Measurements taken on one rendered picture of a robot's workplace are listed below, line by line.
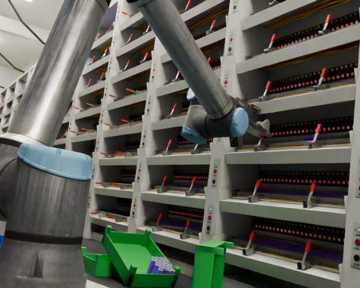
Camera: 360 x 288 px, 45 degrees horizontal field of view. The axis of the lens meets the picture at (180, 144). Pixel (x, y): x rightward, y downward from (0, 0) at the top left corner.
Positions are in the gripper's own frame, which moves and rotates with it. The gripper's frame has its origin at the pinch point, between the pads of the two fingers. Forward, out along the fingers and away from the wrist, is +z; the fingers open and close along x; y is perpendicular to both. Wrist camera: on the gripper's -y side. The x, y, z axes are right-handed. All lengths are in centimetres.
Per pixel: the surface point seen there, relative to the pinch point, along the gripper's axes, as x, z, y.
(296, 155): -20.7, -2.4, -9.4
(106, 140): 158, -3, 6
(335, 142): -31.3, 2.5, -2.7
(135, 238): 42, -17, -51
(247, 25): 14, -15, 46
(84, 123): 228, -1, 27
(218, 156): 22.4, -3.1, -8.8
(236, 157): 10.9, -2.4, -9.3
